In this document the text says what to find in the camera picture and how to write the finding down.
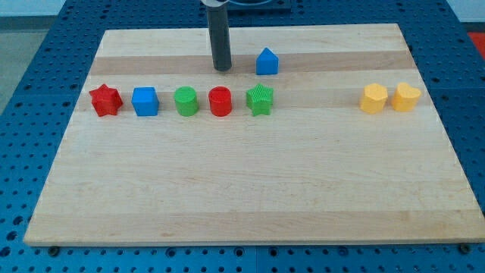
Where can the light wooden board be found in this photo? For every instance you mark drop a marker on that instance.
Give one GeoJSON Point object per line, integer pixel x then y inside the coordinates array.
{"type": "Point", "coordinates": [317, 170]}

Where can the green cylinder block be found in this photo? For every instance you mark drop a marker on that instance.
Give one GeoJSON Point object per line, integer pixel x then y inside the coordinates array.
{"type": "Point", "coordinates": [186, 102]}

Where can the red star block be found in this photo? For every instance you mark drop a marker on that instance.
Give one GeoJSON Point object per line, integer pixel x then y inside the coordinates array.
{"type": "Point", "coordinates": [105, 100]}

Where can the red cylinder block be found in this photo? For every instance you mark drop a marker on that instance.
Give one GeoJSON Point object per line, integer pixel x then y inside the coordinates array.
{"type": "Point", "coordinates": [220, 101]}

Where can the blue triangle block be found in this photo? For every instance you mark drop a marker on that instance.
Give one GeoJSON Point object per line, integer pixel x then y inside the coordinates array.
{"type": "Point", "coordinates": [267, 63]}

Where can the yellow heart block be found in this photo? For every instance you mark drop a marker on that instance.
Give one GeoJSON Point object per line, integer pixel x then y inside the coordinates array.
{"type": "Point", "coordinates": [405, 97]}

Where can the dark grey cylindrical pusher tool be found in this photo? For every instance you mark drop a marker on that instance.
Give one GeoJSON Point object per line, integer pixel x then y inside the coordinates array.
{"type": "Point", "coordinates": [218, 27]}

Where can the green star block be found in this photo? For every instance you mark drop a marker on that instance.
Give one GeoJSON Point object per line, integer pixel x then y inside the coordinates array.
{"type": "Point", "coordinates": [260, 99]}

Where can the yellow hexagon block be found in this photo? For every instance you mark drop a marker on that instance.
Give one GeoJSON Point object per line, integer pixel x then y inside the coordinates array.
{"type": "Point", "coordinates": [373, 98]}

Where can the blue cube block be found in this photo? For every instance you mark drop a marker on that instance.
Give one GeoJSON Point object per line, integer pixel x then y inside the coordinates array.
{"type": "Point", "coordinates": [145, 101]}

